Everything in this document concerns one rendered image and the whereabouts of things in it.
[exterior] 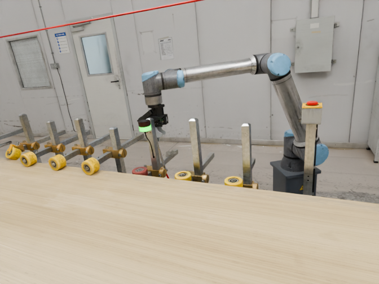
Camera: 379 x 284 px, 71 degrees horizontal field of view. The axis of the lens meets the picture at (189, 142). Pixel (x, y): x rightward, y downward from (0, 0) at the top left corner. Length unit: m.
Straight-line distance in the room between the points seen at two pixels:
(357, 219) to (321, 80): 2.97
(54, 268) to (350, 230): 0.90
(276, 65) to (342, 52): 2.37
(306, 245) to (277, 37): 3.20
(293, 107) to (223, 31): 2.49
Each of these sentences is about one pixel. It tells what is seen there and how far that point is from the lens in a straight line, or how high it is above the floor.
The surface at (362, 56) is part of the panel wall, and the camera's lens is 3.88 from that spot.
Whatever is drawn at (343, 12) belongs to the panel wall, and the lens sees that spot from 3.85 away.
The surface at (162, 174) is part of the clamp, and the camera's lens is 1.45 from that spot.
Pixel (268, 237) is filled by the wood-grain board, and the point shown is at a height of 0.90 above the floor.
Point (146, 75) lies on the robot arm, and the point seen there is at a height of 1.37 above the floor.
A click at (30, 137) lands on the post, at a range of 2.11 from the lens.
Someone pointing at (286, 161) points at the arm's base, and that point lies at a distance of 1.98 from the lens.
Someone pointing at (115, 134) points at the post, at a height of 1.06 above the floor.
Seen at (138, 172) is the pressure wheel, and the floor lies 0.91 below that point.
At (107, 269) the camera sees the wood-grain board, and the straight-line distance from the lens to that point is 0.88.
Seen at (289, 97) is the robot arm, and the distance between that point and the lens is 1.60.
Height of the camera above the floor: 1.48
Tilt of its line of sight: 19 degrees down
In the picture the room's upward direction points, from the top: 6 degrees counter-clockwise
